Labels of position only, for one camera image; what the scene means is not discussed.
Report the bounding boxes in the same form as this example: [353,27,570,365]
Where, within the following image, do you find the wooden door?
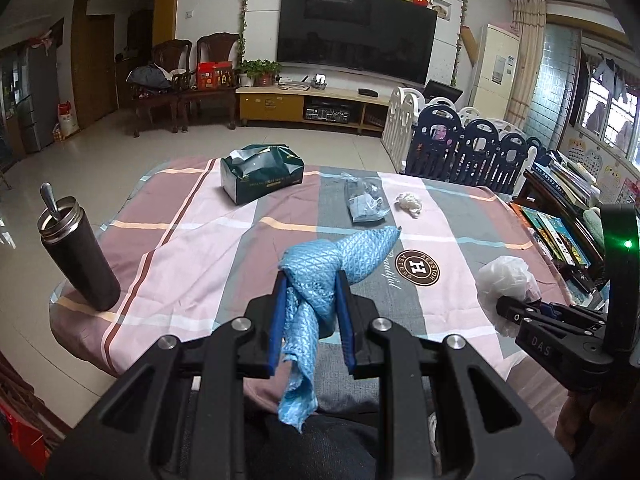
[70,0,121,133]

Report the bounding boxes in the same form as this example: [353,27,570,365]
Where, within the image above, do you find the person's right hand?
[556,391,599,454]

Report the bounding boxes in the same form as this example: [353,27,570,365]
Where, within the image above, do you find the navy playpen fence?
[404,105,540,196]

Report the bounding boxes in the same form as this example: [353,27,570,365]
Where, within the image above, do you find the beige curtain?
[507,0,548,133]

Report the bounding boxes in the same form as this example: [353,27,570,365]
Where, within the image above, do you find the black thermos cup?
[39,195,122,312]

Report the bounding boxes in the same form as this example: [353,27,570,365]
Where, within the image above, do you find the dark jacket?
[126,64,173,90]

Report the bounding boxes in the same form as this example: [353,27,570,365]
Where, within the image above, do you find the large black television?
[276,0,437,86]

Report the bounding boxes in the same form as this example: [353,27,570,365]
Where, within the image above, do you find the white playpen fence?
[381,86,541,173]

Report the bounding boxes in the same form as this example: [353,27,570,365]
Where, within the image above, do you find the white crumpled tissue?
[396,191,423,220]

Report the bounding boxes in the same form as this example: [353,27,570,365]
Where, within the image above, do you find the blue cleaning cloth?
[276,225,402,433]

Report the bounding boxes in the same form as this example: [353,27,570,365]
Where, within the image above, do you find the children wall charts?
[565,126,640,207]

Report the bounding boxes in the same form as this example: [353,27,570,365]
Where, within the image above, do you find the black audio amplifier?
[305,102,351,122]

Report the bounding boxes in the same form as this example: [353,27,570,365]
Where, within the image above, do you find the yellow TV cabinet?
[235,84,397,134]

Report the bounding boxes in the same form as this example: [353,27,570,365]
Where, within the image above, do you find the white red shopping bag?
[52,101,81,140]

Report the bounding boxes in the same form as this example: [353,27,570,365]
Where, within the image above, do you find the red gift box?
[196,61,235,91]

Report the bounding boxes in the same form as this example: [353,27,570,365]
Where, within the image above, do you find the red floral seat cushion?
[0,402,51,480]

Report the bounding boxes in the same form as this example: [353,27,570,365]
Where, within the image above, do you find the striped plaid tablecloth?
[49,156,576,413]

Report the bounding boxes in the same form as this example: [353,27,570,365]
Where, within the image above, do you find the person's dark jeans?
[180,390,436,480]

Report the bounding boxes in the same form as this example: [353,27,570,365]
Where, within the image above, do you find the dark green tissue pack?
[220,143,306,206]

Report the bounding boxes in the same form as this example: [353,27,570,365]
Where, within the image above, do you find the hanging blue garment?
[592,58,629,104]

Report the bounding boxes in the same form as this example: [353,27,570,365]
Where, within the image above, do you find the silver refrigerator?
[15,47,61,155]

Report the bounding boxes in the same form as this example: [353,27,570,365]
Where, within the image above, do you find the artificial ivy vine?
[239,0,252,68]
[450,0,469,88]

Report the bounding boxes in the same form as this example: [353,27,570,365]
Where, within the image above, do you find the white standing air conditioner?
[470,24,521,121]

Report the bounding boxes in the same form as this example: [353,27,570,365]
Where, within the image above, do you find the green fuzzy cushion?
[581,207,609,252]

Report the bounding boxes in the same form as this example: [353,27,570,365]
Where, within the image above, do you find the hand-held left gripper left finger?
[45,272,289,480]

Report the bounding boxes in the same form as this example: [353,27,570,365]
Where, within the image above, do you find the green potted plant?
[239,59,282,87]

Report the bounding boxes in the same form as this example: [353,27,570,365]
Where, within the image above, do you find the dark wooden armchair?
[177,32,242,133]
[130,39,194,137]

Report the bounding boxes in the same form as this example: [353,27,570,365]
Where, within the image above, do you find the bagged blue face mask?
[341,172,392,225]

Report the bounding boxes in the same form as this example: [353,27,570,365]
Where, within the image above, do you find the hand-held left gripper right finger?
[333,270,577,480]

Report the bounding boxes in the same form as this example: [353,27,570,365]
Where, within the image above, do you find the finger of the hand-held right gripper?
[540,301,609,332]
[496,296,551,335]

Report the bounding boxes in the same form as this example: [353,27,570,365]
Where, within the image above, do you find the pile of picture books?
[515,157,603,268]

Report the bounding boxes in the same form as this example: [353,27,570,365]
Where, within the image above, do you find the metal spoon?
[40,182,65,223]

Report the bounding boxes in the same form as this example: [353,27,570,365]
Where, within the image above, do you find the white plastic bag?
[475,256,543,338]

